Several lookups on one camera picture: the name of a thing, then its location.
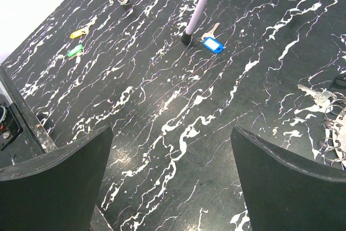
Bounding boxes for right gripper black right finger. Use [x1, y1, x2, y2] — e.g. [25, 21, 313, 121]
[231, 127, 345, 230]

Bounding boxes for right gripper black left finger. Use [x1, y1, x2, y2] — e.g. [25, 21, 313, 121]
[1, 127, 113, 230]

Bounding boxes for yellow tagged key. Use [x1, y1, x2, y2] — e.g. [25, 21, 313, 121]
[70, 16, 97, 39]

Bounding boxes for silver keyring holder with keys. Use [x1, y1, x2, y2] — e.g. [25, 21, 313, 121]
[297, 84, 345, 170]

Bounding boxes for green tagged key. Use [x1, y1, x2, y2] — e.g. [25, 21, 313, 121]
[67, 44, 84, 61]

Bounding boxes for blue tagged key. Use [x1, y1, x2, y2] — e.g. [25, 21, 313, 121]
[200, 22, 224, 54]

